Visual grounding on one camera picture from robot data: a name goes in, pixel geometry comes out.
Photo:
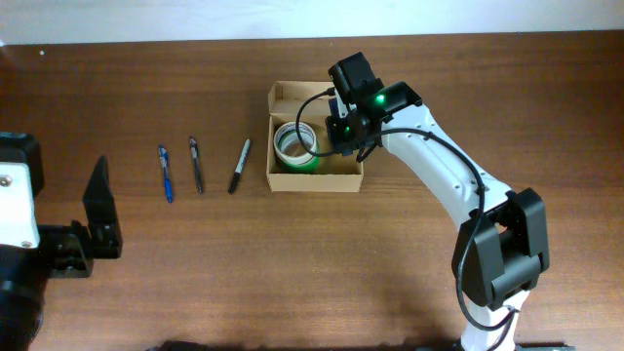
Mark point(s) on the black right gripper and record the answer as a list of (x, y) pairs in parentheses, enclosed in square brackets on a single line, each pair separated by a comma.
[(338, 135)]

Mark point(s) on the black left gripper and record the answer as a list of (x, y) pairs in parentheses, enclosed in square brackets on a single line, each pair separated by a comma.
[(78, 250)]

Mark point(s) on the cardboard box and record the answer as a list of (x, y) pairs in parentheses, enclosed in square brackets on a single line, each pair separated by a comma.
[(333, 174)]

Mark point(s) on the green tape roll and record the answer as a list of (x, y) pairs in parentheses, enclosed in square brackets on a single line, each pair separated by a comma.
[(309, 166)]

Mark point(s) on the white tape roll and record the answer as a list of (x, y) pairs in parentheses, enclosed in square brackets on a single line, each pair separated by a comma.
[(292, 143)]

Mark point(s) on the blue pen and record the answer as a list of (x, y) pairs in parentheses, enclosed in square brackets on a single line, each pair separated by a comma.
[(164, 161)]

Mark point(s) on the black pen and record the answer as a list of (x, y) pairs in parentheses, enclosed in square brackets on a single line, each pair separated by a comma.
[(196, 164)]

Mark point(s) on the black marker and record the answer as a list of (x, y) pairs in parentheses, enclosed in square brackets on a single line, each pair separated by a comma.
[(240, 166)]

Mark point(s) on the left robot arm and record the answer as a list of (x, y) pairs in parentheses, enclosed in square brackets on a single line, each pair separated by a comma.
[(33, 253)]

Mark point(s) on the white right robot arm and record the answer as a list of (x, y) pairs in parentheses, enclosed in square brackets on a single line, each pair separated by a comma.
[(502, 244)]

